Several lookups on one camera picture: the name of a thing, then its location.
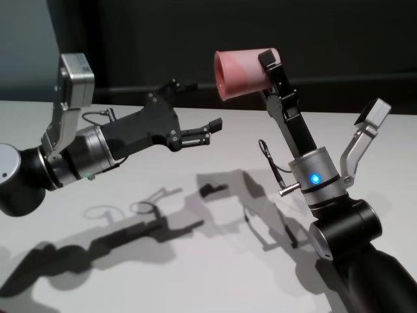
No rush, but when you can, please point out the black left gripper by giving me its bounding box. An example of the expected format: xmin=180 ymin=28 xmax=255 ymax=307
xmin=96 ymin=78 xmax=223 ymax=161

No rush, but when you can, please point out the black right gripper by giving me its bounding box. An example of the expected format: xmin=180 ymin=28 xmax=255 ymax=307
xmin=258 ymin=48 xmax=317 ymax=159

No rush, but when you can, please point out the pink plastic cup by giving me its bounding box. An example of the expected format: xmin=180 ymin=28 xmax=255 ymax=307
xmin=214 ymin=48 xmax=281 ymax=101

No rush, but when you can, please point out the dark grey partition panel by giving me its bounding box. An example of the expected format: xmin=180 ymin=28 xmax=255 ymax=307
xmin=97 ymin=0 xmax=417 ymax=85

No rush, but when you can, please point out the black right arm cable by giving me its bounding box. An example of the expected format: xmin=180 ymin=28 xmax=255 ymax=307
xmin=257 ymin=138 xmax=296 ymax=183

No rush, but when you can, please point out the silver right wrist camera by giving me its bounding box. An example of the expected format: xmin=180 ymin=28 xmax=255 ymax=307
xmin=338 ymin=97 xmax=392 ymax=185

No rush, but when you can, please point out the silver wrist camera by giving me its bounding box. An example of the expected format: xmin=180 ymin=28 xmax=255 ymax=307
xmin=338 ymin=97 xmax=392 ymax=185
xmin=40 ymin=53 xmax=95 ymax=164

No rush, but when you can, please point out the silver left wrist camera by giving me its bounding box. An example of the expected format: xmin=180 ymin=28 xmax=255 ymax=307
xmin=40 ymin=53 xmax=95 ymax=164

